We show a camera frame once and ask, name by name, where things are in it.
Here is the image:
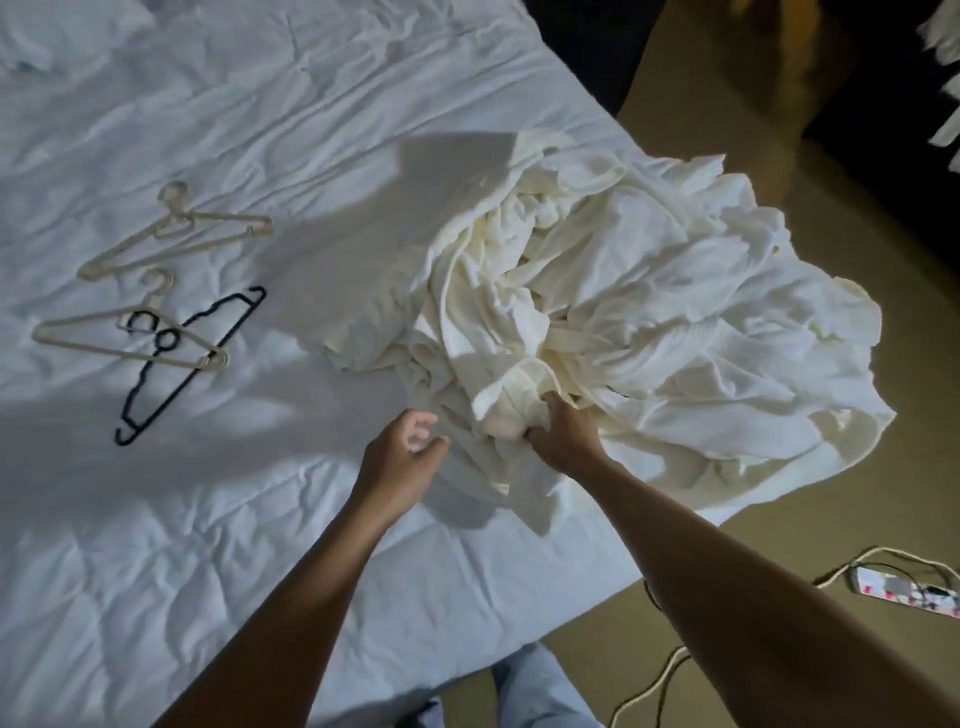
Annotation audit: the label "person's right hand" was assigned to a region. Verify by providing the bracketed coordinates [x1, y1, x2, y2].
[524, 390, 610, 481]

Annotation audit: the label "person's left hand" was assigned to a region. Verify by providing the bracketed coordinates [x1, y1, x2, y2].
[352, 409, 450, 520]

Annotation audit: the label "pile of cream white garments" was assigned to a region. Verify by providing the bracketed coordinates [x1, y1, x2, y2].
[324, 129, 897, 537]

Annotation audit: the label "person's right forearm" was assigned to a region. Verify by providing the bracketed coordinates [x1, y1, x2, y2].
[573, 453, 960, 728]

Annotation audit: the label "person's left forearm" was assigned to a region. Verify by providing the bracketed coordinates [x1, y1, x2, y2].
[153, 487, 410, 728]

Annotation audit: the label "white bed sheet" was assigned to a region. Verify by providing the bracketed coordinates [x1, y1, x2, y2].
[0, 0, 744, 728]

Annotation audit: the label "person's blue jeans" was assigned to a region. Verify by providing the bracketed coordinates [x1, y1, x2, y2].
[397, 642, 605, 728]

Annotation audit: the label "black plastic clothes hanger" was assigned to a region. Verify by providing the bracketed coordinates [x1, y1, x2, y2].
[114, 285, 268, 447]

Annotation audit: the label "cream plastic clothes hanger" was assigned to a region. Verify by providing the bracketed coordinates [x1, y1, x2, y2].
[31, 270, 230, 372]
[76, 180, 275, 283]

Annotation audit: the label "white power strip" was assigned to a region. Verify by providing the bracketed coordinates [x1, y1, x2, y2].
[849, 564, 960, 621]

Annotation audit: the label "white hanging cloth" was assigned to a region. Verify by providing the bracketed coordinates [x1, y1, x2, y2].
[918, 0, 960, 174]

